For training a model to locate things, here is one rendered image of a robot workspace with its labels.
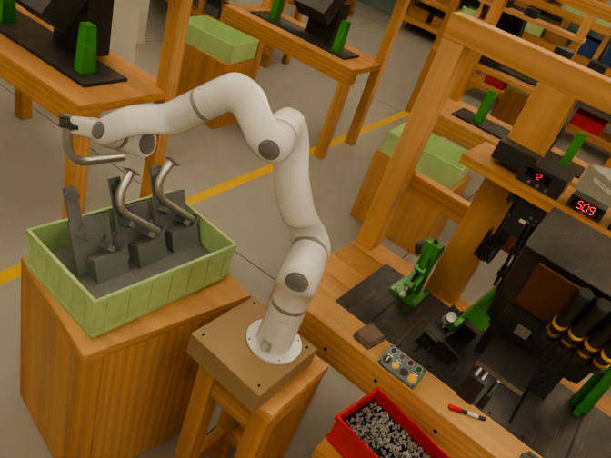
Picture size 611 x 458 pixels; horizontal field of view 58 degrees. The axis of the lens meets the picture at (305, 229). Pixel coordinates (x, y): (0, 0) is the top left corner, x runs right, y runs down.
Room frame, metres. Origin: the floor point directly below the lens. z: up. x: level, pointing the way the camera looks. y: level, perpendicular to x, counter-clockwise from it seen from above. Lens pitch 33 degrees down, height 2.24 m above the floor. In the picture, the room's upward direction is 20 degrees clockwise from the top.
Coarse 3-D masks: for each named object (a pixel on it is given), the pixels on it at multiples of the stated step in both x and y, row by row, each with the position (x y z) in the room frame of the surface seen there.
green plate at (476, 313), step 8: (496, 288) 1.56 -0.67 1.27; (488, 296) 1.55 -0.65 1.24; (472, 304) 1.65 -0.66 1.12; (480, 304) 1.55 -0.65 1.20; (488, 304) 1.55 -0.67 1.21; (464, 312) 1.64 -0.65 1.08; (472, 312) 1.56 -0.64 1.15; (480, 312) 1.56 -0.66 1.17; (472, 320) 1.56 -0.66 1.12; (480, 320) 1.55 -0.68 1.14; (488, 320) 1.54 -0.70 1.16; (480, 328) 1.54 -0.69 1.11
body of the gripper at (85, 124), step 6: (72, 120) 1.36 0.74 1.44; (78, 120) 1.36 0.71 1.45; (84, 120) 1.36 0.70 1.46; (90, 120) 1.37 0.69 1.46; (96, 120) 1.39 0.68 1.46; (78, 126) 1.35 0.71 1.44; (84, 126) 1.34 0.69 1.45; (90, 126) 1.34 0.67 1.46; (72, 132) 1.35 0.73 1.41; (78, 132) 1.35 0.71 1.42; (84, 132) 1.34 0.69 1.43; (90, 132) 1.34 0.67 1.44
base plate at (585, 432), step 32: (352, 288) 1.79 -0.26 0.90; (384, 288) 1.86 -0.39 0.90; (384, 320) 1.66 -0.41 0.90; (416, 320) 1.74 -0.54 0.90; (416, 352) 1.55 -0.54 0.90; (448, 384) 1.45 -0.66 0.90; (512, 416) 1.41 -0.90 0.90; (544, 416) 1.46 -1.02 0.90; (576, 416) 1.52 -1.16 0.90; (608, 416) 1.58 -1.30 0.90; (544, 448) 1.32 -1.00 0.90; (576, 448) 1.37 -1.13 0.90; (608, 448) 1.42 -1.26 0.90
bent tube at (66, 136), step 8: (64, 128) 1.41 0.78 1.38; (64, 136) 1.40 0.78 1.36; (72, 136) 1.42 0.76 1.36; (64, 144) 1.40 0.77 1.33; (72, 144) 1.41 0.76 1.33; (72, 152) 1.41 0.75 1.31; (72, 160) 1.41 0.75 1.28; (80, 160) 1.43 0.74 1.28; (88, 160) 1.46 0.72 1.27; (96, 160) 1.48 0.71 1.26; (104, 160) 1.51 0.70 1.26; (112, 160) 1.54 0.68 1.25; (120, 160) 1.57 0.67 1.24
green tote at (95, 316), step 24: (168, 192) 1.90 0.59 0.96; (48, 240) 1.46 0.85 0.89; (216, 240) 1.76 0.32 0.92; (48, 264) 1.33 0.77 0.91; (192, 264) 1.53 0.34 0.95; (216, 264) 1.65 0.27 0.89; (48, 288) 1.32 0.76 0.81; (72, 288) 1.25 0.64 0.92; (144, 288) 1.36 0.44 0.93; (168, 288) 1.45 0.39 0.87; (192, 288) 1.56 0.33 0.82; (72, 312) 1.25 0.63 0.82; (96, 312) 1.20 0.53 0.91; (120, 312) 1.28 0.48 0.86; (144, 312) 1.37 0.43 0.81
